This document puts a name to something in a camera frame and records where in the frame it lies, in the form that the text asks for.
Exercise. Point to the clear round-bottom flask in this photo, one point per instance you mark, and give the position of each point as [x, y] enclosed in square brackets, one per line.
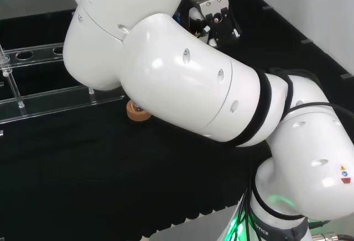
[137, 107]

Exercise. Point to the grey tape strip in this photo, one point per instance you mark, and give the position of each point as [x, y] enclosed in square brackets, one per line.
[346, 76]
[306, 41]
[267, 7]

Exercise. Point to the clear acrylic funnel stand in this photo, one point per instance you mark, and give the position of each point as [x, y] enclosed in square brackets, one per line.
[41, 105]

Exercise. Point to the black bench cloth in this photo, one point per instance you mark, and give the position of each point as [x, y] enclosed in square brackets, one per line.
[83, 169]

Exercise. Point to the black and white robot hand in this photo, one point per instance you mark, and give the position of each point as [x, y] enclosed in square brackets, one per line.
[199, 20]

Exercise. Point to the pale grey base board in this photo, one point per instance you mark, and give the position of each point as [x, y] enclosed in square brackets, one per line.
[193, 224]

